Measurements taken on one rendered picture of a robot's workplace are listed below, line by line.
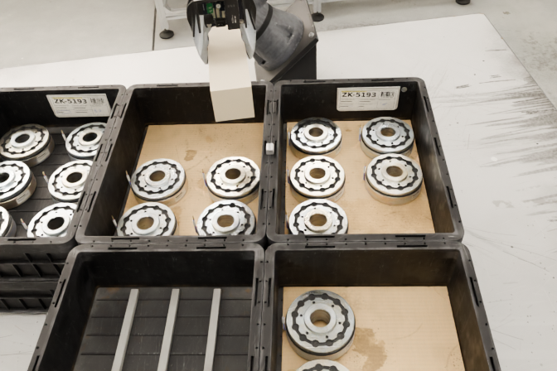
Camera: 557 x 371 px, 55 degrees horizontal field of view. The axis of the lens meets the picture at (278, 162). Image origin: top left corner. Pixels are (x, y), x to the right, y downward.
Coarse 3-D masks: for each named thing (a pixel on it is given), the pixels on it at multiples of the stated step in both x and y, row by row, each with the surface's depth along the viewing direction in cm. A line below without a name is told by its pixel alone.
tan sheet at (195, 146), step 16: (160, 128) 116; (176, 128) 116; (192, 128) 115; (208, 128) 115; (224, 128) 115; (240, 128) 114; (256, 128) 114; (144, 144) 113; (160, 144) 112; (176, 144) 112; (192, 144) 112; (208, 144) 112; (224, 144) 111; (240, 144) 111; (256, 144) 111; (144, 160) 109; (176, 160) 109; (192, 160) 109; (208, 160) 108; (256, 160) 108; (192, 176) 105; (192, 192) 103; (128, 208) 101; (176, 208) 100; (192, 208) 100; (256, 208) 99; (192, 224) 97
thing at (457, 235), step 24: (432, 120) 98; (432, 144) 95; (456, 216) 83; (288, 240) 81; (312, 240) 81; (336, 240) 81; (360, 240) 81; (384, 240) 81; (408, 240) 80; (432, 240) 80; (456, 240) 80
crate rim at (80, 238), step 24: (120, 120) 103; (264, 120) 101; (264, 144) 98; (264, 168) 92; (96, 192) 90; (264, 192) 88; (264, 216) 85; (96, 240) 83; (120, 240) 83; (144, 240) 83; (168, 240) 83; (192, 240) 82; (216, 240) 82; (240, 240) 82; (264, 240) 83
